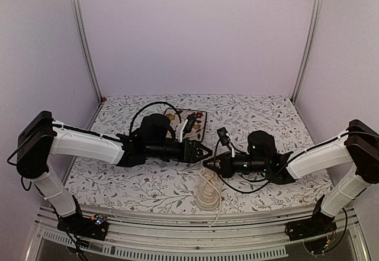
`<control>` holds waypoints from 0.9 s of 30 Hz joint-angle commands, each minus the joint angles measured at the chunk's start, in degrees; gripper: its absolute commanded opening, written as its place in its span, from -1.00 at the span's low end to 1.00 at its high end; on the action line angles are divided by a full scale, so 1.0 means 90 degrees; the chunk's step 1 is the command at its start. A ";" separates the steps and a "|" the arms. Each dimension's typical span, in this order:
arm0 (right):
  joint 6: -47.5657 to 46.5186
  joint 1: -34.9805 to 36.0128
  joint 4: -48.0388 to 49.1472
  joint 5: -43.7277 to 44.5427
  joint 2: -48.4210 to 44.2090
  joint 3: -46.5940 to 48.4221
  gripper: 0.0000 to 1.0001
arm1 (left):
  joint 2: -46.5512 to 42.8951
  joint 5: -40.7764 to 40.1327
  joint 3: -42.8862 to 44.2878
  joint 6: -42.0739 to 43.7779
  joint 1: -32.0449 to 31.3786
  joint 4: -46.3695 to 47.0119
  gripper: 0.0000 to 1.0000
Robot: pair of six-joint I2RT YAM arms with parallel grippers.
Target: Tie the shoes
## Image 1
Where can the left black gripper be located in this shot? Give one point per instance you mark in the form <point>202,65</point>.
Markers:
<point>193,148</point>

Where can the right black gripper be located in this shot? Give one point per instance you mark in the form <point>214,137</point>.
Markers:
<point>225,169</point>

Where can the white shoelace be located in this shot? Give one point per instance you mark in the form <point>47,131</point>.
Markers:
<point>216,201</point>

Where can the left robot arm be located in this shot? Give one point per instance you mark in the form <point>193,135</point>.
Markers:
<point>45,137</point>

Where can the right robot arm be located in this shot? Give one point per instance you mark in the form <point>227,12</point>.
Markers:
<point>357,145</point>

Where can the square floral ceramic plate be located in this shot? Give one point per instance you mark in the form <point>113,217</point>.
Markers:
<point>198,131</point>

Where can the floral patterned table mat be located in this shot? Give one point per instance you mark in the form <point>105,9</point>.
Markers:
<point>180,188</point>

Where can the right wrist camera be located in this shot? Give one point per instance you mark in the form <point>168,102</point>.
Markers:
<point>225,140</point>

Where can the aluminium front rail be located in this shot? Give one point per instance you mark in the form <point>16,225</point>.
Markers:
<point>134,235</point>

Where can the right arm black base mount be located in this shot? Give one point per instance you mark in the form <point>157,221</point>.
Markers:
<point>317,224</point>

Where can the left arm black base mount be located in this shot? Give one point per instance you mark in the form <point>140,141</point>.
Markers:
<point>94,227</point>

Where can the right aluminium corner post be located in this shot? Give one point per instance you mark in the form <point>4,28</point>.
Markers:
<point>314,18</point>

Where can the aluminium corner post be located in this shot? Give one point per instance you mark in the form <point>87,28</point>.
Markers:
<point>83,41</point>
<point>314,18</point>

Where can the left aluminium corner post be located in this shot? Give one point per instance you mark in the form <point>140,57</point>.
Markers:
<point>83,41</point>

